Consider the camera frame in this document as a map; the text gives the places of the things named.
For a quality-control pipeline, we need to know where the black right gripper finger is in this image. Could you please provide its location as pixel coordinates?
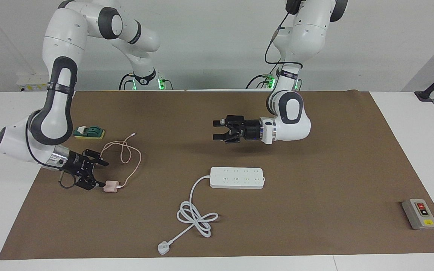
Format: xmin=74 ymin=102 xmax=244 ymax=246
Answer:
xmin=76 ymin=180 xmax=107 ymax=191
xmin=85 ymin=149 xmax=109 ymax=167

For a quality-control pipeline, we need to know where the pink charging cable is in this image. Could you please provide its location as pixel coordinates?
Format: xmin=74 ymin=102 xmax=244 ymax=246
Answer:
xmin=100 ymin=132 xmax=142 ymax=188

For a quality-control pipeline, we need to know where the white power strip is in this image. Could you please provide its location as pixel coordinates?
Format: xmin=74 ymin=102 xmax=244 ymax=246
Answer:
xmin=210 ymin=167 xmax=265 ymax=190

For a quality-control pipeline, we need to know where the white box with yellow labels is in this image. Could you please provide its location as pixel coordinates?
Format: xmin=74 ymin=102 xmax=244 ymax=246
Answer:
xmin=16 ymin=73 xmax=50 ymax=92

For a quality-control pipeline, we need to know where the brown table mat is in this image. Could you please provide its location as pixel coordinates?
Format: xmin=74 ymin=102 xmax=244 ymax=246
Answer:
xmin=0 ymin=90 xmax=434 ymax=260

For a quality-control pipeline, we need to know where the grey push button box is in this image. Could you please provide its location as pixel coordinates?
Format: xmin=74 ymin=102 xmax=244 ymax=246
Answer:
xmin=402 ymin=198 xmax=434 ymax=230

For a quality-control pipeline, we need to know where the green knife switch block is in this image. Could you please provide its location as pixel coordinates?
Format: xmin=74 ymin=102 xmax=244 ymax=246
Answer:
xmin=73 ymin=125 xmax=105 ymax=141

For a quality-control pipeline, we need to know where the black base cable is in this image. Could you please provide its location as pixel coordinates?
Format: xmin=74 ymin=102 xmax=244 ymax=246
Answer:
xmin=118 ymin=73 xmax=135 ymax=91
xmin=245 ymin=73 xmax=275 ymax=90

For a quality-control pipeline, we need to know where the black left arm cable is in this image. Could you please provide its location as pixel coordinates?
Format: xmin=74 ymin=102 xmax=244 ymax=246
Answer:
xmin=265 ymin=13 xmax=303 ymax=73

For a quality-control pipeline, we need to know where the white power cord with plug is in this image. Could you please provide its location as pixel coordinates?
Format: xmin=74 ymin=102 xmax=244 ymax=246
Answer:
xmin=157 ymin=175 xmax=219 ymax=256

